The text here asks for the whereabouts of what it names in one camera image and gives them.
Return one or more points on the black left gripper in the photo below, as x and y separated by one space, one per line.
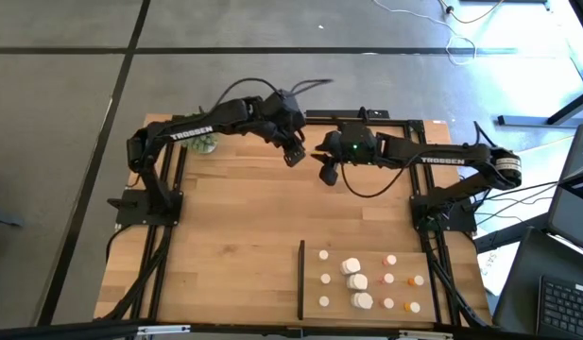
284 118

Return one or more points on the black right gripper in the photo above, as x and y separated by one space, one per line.
352 144

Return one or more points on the white supplement bottle blue label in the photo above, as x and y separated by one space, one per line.
362 300
357 282
350 266

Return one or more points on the orange pill vial white cap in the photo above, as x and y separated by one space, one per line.
416 280
414 307

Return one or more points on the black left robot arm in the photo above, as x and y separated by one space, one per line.
192 132

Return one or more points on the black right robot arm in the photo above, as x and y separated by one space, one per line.
442 158

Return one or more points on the black mounting bar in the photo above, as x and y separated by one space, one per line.
376 113

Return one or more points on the green succulent in patterned pot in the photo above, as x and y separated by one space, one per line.
203 144

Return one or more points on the white paper sheet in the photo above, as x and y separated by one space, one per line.
492 274

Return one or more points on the black desk foot bar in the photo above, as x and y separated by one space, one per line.
532 120

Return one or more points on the dark laptop screen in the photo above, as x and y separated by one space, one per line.
574 203

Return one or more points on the dark grey laptop with keyboard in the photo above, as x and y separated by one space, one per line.
565 307

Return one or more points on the dark object on floor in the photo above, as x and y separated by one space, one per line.
3 221

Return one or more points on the black aluminium table frame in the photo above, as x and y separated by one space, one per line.
414 141

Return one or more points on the black overhead frame bar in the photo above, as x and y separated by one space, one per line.
291 330

